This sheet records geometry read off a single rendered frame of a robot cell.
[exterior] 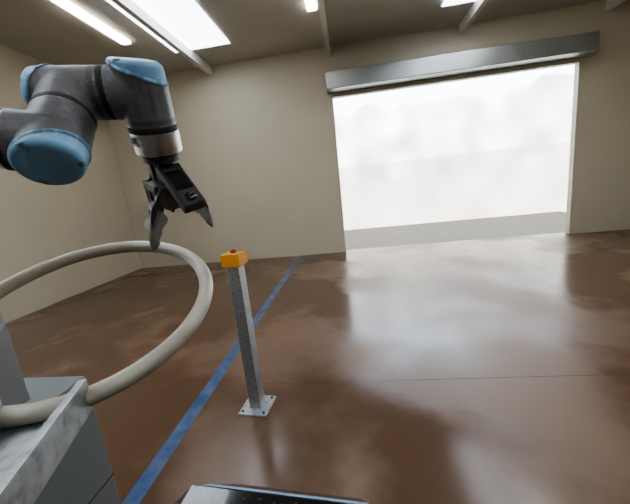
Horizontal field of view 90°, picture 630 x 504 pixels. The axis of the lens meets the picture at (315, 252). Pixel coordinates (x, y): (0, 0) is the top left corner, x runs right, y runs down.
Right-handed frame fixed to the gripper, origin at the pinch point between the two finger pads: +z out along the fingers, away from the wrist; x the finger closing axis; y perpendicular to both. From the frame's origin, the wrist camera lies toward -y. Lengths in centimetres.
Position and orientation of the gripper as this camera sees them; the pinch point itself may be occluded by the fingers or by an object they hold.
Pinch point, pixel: (186, 239)
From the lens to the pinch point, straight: 80.9
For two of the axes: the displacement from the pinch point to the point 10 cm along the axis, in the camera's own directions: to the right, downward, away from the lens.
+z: -0.1, 8.3, 5.5
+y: -7.3, -3.8, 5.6
